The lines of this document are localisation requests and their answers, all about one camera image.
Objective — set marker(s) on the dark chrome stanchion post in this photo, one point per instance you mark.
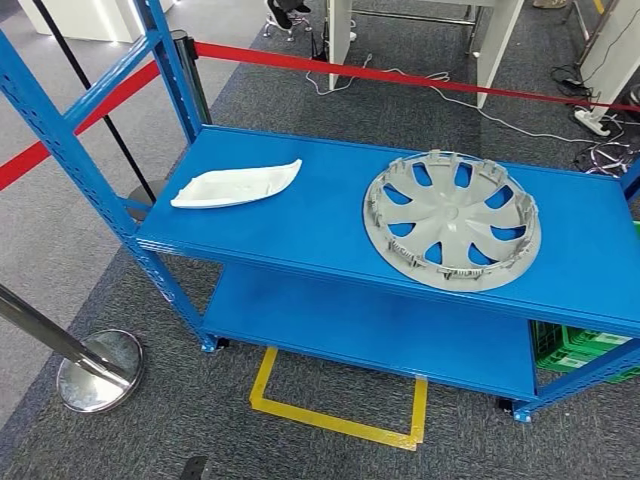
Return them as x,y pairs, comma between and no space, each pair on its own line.
192,73

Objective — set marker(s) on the green plastic crate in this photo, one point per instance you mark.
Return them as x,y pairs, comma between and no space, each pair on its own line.
575,344

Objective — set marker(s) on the yellow floor tape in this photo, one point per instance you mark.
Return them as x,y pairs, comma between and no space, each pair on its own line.
340,424

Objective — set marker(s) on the blue metal shelf rack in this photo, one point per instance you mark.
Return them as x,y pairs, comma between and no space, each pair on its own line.
310,218

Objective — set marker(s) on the chrome office chair base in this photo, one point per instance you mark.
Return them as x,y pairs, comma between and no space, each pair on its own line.
600,154
290,32

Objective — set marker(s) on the white power strip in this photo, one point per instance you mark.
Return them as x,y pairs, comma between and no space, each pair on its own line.
592,122

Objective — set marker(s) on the black robot left foot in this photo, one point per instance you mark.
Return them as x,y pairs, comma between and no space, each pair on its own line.
194,468

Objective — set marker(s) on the white desk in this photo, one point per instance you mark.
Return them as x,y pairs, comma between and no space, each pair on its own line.
340,46

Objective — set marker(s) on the person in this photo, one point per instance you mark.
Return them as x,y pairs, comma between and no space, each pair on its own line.
280,13

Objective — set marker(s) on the white counter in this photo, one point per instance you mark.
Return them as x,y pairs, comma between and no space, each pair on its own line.
75,16

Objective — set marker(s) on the black stanchion post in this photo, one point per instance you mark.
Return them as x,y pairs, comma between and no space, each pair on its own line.
128,159

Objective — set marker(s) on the white curved plastic part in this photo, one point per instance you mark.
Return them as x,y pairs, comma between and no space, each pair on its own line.
230,185

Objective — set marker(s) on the white desk panel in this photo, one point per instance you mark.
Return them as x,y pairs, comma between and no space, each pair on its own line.
617,53

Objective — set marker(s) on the grey plastic wheel hubcap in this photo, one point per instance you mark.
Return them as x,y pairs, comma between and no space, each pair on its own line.
450,218

